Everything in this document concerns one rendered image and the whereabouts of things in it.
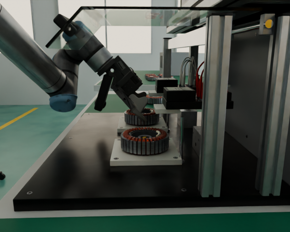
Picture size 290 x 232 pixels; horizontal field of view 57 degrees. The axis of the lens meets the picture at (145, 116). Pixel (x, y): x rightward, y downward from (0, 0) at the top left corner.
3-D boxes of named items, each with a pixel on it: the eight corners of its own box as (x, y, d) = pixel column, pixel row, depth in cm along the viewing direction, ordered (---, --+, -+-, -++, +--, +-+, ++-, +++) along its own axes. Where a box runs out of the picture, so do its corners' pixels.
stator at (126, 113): (124, 126, 81) (123, 114, 80) (124, 118, 92) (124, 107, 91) (160, 126, 81) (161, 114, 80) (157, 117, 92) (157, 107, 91)
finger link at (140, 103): (155, 108, 76) (137, 86, 79) (140, 122, 77) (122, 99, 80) (159, 111, 79) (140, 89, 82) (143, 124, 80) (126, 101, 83)
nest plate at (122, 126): (117, 132, 79) (117, 128, 79) (119, 120, 94) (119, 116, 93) (167, 131, 80) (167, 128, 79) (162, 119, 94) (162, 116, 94)
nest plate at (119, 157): (110, 166, 55) (109, 160, 55) (114, 142, 70) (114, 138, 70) (182, 165, 56) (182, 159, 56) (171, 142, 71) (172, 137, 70)
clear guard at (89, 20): (45, 48, 40) (41, 5, 39) (78, 49, 64) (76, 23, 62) (258, 48, 41) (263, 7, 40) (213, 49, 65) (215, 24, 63)
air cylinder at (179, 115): (180, 128, 83) (181, 111, 82) (176, 122, 91) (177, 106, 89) (196, 128, 84) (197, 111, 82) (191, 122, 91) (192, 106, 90)
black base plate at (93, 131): (14, 211, 43) (12, 199, 43) (84, 118, 106) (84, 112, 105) (297, 205, 45) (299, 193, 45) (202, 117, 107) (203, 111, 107)
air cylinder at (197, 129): (198, 158, 60) (200, 134, 59) (191, 146, 67) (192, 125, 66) (221, 157, 60) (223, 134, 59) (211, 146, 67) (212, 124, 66)
